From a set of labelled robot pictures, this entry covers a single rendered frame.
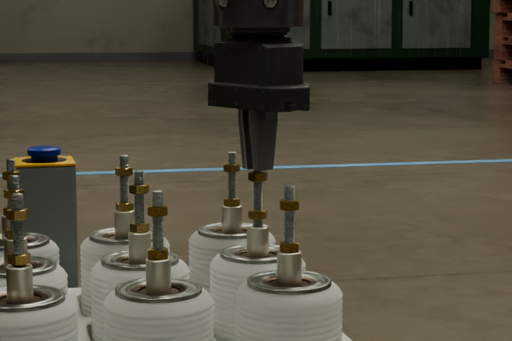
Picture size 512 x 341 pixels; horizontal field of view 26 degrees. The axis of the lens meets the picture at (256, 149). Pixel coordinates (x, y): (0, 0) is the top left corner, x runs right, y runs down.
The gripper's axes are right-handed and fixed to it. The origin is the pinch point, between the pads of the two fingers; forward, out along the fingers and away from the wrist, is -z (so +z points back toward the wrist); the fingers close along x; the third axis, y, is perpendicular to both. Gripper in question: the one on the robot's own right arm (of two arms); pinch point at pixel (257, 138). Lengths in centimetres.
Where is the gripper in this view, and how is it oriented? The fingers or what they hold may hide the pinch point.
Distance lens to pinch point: 109.2
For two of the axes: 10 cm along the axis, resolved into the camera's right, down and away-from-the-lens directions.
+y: -7.6, 0.8, -6.5
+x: -6.5, -1.0, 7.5
